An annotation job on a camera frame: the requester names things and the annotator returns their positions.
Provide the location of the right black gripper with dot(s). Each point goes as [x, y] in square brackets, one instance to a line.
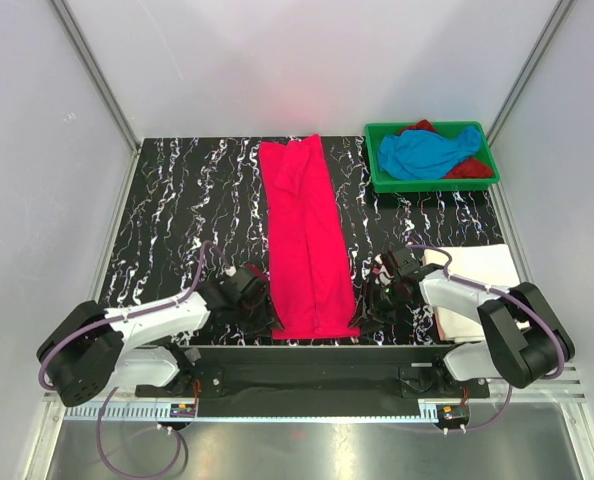
[379, 319]

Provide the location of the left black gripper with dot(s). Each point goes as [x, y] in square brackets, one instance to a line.
[266, 320]

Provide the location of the pink t shirt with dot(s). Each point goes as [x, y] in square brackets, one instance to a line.
[310, 278]

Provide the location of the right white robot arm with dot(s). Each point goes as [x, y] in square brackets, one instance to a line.
[524, 340]

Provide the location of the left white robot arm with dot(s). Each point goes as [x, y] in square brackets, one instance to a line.
[96, 349]

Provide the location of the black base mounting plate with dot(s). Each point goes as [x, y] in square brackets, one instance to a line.
[315, 381]

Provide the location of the folded white t shirt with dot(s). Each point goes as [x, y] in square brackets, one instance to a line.
[477, 265]

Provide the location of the black marble pattern mat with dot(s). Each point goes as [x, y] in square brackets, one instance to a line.
[196, 205]

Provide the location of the blue t shirt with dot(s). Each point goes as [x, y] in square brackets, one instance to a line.
[425, 155]

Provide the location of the dark red t shirt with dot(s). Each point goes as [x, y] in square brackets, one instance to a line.
[471, 168]

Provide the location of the green plastic bin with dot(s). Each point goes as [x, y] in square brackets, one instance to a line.
[384, 183]

